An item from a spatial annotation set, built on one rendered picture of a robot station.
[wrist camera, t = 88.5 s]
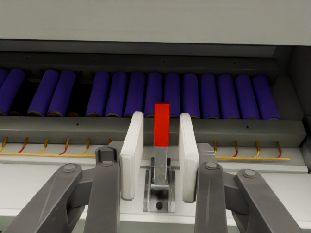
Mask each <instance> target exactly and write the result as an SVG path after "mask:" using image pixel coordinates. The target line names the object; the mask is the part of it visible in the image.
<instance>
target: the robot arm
mask: <svg viewBox="0 0 311 233"><path fill-rule="evenodd" d="M178 149H179V161H180V177H181V189H182V201H184V203H194V202H195V201H196V211H195V224H194V233H228V229H227V217H226V210H230V211H231V213H232V216H233V218H234V220H235V223H236V225H237V227H238V229H239V231H240V233H304V231H303V230H302V229H301V227H300V226H299V225H298V223H297V222H296V221H295V220H294V218H293V217H292V215H291V214H290V213H289V211H288V210H287V209H286V207H285V206H284V205H283V203H282V202H281V201H280V199H279V198H278V197H277V196H276V194H275V193H274V191H273V190H272V189H271V187H270V186H269V185H268V183H267V182H266V180H265V179H264V178H263V176H262V175H261V174H260V173H259V172H257V171H255V170H251V169H241V170H238V172H237V174H236V175H235V174H231V173H227V172H224V171H223V168H222V166H221V165H220V164H218V163H217V160H216V157H215V154H214V151H213V148H212V146H211V145H209V144H208V143H196V141H195V137H194V132H193V126H192V122H191V118H190V115H189V114H188V113H181V114H180V126H179V145H178ZM142 152H143V113H142V112H137V111H135V113H134V114H133V117H132V120H131V123H130V126H129V129H128V132H127V135H126V138H125V141H112V142H111V143H110V144H109V145H108V146H102V147H99V148H97V149H96V150H95V159H96V166H95V167H94V168H91V169H85V170H82V167H81V165H79V164H76V163H68V164H65V165H62V166H61V167H59V168H58V169H57V170H56V171H55V173H54V174H53V175H52V176H51V177H50V178H49V179H48V181H47V182H46V183H45V184H44V185H43V186H42V188H41V189H40V190H39V191H38V192H37V193H36V194H35V196H34V197H33V198H32V199H31V200H30V201H29V202H28V203H27V204H26V205H25V207H24V208H23V209H22V210H21V211H20V212H19V213H18V215H17V216H16V217H15V218H14V219H13V220H12V221H11V223H10V224H9V225H8V226H7V227H6V228H5V229H4V231H3V232H2V233H72V231H73V229H74V227H75V226H76V223H77V222H78V220H79V218H80V216H81V215H82V213H83V211H84V209H85V206H86V205H88V208H87V215H86V220H85V226H84V231H83V233H120V198H121V199H123V200H125V201H132V200H133V199H134V197H135V192H136V186H137V179H138V174H139V168H140V163H141V157H142ZM196 199H197V200H196Z"/></svg>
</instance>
